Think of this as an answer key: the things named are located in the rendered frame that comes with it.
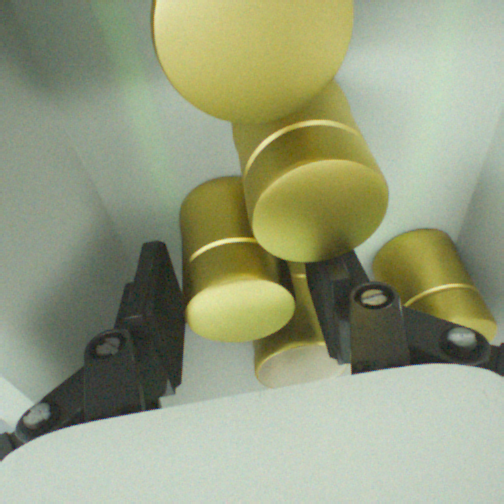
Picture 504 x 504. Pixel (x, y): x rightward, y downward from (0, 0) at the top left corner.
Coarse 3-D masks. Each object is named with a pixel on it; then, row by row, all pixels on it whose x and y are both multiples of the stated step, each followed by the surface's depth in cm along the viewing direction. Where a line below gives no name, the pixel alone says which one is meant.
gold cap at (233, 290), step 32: (192, 192) 15; (224, 192) 14; (192, 224) 14; (224, 224) 13; (192, 256) 13; (224, 256) 12; (256, 256) 12; (192, 288) 12; (224, 288) 12; (256, 288) 12; (288, 288) 12; (192, 320) 13; (224, 320) 13; (256, 320) 13; (288, 320) 13
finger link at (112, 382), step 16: (96, 336) 11; (112, 336) 11; (128, 336) 11; (96, 352) 11; (112, 352) 11; (128, 352) 10; (96, 368) 10; (112, 368) 10; (128, 368) 10; (96, 384) 10; (112, 384) 10; (128, 384) 10; (96, 400) 9; (112, 400) 9; (128, 400) 9; (144, 400) 10; (96, 416) 9; (112, 416) 9
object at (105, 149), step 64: (0, 0) 10; (64, 0) 10; (128, 0) 10; (384, 0) 11; (448, 0) 11; (0, 64) 10; (64, 64) 11; (128, 64) 11; (384, 64) 12; (448, 64) 12; (0, 128) 10; (64, 128) 12; (128, 128) 13; (192, 128) 13; (384, 128) 14; (448, 128) 14; (0, 192) 9; (64, 192) 12; (128, 192) 15; (448, 192) 16; (0, 256) 9; (64, 256) 12; (128, 256) 17; (0, 320) 9; (64, 320) 12; (0, 384) 9; (192, 384) 18; (256, 384) 18
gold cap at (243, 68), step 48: (192, 0) 7; (240, 0) 7; (288, 0) 7; (336, 0) 7; (192, 48) 7; (240, 48) 7; (288, 48) 7; (336, 48) 7; (192, 96) 8; (240, 96) 8; (288, 96) 8
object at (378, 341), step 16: (368, 288) 11; (384, 288) 11; (352, 304) 10; (368, 304) 10; (384, 304) 10; (400, 304) 10; (352, 320) 10; (368, 320) 10; (384, 320) 10; (400, 320) 10; (352, 336) 10; (368, 336) 9; (384, 336) 9; (400, 336) 9; (352, 352) 9; (368, 352) 9; (384, 352) 9; (400, 352) 9; (352, 368) 9; (368, 368) 9; (384, 368) 9
